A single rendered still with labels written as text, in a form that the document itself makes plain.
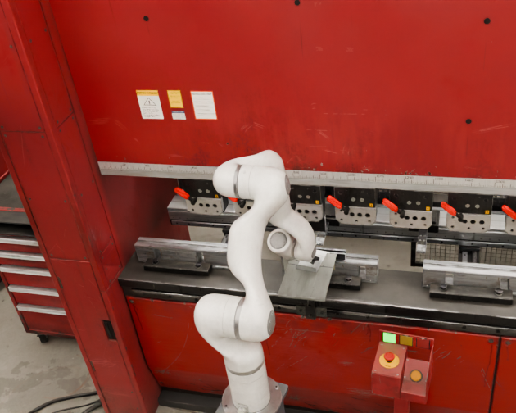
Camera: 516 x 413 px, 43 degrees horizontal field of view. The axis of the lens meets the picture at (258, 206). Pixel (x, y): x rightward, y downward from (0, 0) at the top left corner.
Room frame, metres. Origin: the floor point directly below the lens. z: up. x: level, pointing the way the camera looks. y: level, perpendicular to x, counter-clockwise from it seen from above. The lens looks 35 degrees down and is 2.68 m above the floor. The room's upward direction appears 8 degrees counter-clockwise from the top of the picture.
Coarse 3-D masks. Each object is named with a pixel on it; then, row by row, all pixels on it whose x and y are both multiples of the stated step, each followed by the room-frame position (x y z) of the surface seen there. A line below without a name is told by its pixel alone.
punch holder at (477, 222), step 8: (448, 192) 1.84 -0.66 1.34; (448, 200) 1.83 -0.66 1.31; (456, 200) 1.82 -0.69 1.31; (464, 200) 1.81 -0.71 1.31; (472, 200) 1.81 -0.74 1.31; (480, 200) 1.80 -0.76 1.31; (488, 200) 1.79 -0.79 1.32; (456, 208) 1.82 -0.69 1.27; (464, 208) 1.81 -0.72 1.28; (472, 208) 1.80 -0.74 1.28; (480, 208) 1.80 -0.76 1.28; (488, 208) 1.79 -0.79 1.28; (448, 216) 1.83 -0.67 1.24; (464, 216) 1.81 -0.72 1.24; (472, 216) 1.80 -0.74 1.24; (480, 216) 1.79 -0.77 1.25; (488, 216) 1.78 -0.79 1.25; (448, 224) 1.83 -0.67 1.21; (456, 224) 1.82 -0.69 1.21; (464, 224) 1.81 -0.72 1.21; (472, 224) 1.80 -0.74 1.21; (480, 224) 1.79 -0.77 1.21; (488, 224) 1.78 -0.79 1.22; (480, 232) 1.79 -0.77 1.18
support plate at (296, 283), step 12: (288, 264) 1.97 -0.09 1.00; (324, 264) 1.94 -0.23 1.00; (288, 276) 1.90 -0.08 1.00; (300, 276) 1.89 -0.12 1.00; (312, 276) 1.88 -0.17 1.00; (324, 276) 1.87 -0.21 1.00; (288, 288) 1.83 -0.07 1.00; (300, 288) 1.82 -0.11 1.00; (312, 288) 1.82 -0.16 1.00; (324, 288) 1.81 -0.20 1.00; (312, 300) 1.76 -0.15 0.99; (324, 300) 1.75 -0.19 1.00
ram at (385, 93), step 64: (64, 0) 2.27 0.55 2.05; (128, 0) 2.19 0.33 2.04; (192, 0) 2.11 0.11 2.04; (256, 0) 2.04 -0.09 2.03; (320, 0) 1.97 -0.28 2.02; (384, 0) 1.91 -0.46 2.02; (448, 0) 1.85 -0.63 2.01; (512, 0) 1.79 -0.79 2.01; (128, 64) 2.21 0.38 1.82; (192, 64) 2.13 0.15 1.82; (256, 64) 2.05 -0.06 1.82; (320, 64) 1.98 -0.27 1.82; (384, 64) 1.91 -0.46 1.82; (448, 64) 1.84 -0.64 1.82; (512, 64) 1.78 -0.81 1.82; (128, 128) 2.23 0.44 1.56; (192, 128) 2.14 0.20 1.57; (256, 128) 2.06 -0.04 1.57; (320, 128) 1.98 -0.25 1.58; (384, 128) 1.91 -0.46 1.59; (448, 128) 1.84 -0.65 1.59; (512, 128) 1.77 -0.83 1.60; (512, 192) 1.76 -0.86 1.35
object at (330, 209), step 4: (328, 204) 2.29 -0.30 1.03; (332, 204) 2.28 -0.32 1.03; (328, 208) 2.26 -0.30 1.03; (332, 208) 2.25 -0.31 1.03; (324, 212) 2.23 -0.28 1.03; (328, 212) 2.23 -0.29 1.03; (332, 212) 2.23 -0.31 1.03; (328, 216) 2.21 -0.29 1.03; (332, 216) 2.21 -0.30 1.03; (328, 220) 2.20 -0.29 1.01; (332, 220) 2.20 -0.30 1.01; (336, 220) 2.19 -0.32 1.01; (328, 224) 2.19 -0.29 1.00; (332, 224) 2.20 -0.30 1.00; (336, 224) 2.19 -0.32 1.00; (320, 236) 2.11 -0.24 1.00; (324, 236) 2.11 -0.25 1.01; (316, 240) 2.09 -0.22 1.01; (320, 240) 2.09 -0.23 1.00; (316, 244) 2.07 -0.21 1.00; (320, 244) 2.06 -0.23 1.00
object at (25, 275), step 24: (0, 192) 2.87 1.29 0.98; (0, 240) 2.69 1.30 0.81; (24, 240) 2.64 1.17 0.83; (0, 264) 2.74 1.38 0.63; (24, 264) 2.68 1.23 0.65; (24, 288) 2.68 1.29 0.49; (48, 288) 2.66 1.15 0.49; (24, 312) 2.73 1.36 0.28; (48, 312) 2.65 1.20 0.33; (72, 336) 2.64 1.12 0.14
